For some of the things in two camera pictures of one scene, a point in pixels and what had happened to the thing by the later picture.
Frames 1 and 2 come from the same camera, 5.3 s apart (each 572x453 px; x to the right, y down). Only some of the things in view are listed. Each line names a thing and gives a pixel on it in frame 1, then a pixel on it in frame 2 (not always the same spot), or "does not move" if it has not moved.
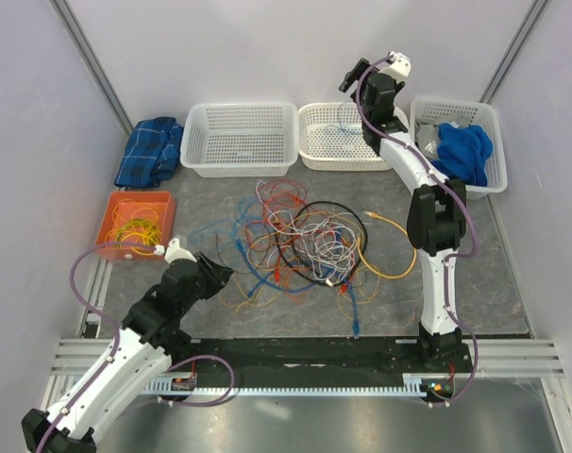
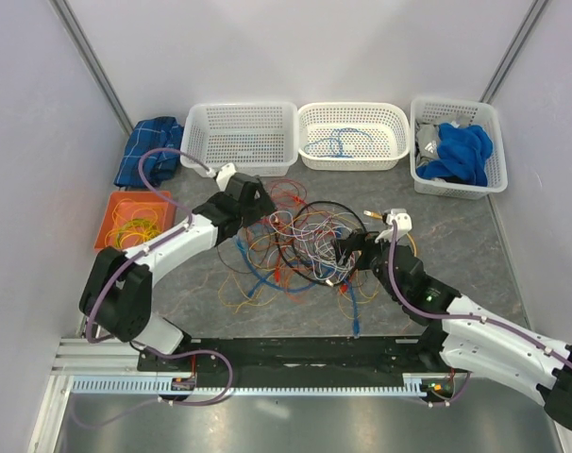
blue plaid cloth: [151, 154] does not move
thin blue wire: [340, 126] to [330, 147]
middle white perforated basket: [331, 138] does not move
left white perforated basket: [240, 140] does not move
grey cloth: [428, 139] does not move
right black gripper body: [357, 74] to [371, 256]
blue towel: [462, 152] does not move
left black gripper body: [208, 281] to [260, 208]
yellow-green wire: [139, 230] does not move
